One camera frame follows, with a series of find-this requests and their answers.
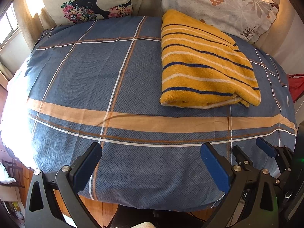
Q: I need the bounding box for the blue plaid bed sheet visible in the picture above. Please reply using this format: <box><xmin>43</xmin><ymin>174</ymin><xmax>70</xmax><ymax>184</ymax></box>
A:
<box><xmin>1</xmin><ymin>17</ymin><xmax>296</xmax><ymax>211</ymax></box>

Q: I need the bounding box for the red cloth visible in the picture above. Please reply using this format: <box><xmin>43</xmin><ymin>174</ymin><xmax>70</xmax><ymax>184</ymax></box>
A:
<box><xmin>287</xmin><ymin>74</ymin><xmax>304</xmax><ymax>103</ymax></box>

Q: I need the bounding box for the leaf print pillow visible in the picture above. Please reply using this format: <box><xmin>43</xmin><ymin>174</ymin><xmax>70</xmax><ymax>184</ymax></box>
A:
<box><xmin>161</xmin><ymin>0</ymin><xmax>279</xmax><ymax>44</ymax></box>

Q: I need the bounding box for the dark wooden chair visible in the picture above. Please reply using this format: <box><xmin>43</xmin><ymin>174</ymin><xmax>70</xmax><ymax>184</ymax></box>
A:
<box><xmin>1</xmin><ymin>160</ymin><xmax>25</xmax><ymax>188</ymax></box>

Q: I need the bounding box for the yellow striped knit sweater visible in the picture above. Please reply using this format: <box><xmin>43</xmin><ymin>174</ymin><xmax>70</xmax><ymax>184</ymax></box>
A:
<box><xmin>160</xmin><ymin>10</ymin><xmax>261</xmax><ymax>109</ymax></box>

